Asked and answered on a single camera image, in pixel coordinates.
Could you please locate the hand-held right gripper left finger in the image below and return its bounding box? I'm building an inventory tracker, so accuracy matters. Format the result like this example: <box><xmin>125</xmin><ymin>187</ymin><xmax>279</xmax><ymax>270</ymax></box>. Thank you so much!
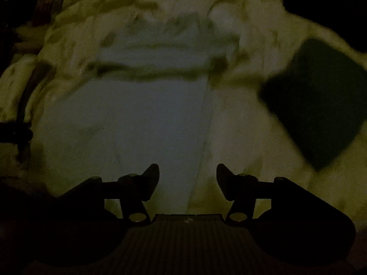
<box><xmin>57</xmin><ymin>163</ymin><xmax>160</xmax><ymax>225</ymax></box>

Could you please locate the leaf printed comforter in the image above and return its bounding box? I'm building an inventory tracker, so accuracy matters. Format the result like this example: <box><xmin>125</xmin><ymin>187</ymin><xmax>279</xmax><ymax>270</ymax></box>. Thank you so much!
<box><xmin>0</xmin><ymin>0</ymin><xmax>367</xmax><ymax>224</ymax></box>

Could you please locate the dark green cloth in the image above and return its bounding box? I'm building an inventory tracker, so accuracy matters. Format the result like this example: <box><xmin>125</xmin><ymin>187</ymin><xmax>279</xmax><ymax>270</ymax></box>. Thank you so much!
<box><xmin>259</xmin><ymin>38</ymin><xmax>367</xmax><ymax>173</ymax></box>

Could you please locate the pale blue small shirt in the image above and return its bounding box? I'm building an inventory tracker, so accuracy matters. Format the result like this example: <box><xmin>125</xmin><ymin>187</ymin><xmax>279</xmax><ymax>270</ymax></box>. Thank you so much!
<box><xmin>31</xmin><ymin>11</ymin><xmax>242</xmax><ymax>215</ymax></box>

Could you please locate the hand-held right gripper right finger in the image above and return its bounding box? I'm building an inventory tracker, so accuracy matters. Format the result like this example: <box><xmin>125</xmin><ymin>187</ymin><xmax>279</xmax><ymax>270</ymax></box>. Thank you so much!
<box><xmin>216</xmin><ymin>163</ymin><xmax>345</xmax><ymax>226</ymax></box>

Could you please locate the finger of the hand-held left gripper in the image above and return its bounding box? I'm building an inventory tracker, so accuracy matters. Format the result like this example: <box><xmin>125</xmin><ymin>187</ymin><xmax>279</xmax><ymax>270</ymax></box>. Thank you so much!
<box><xmin>0</xmin><ymin>122</ymin><xmax>34</xmax><ymax>144</ymax></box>

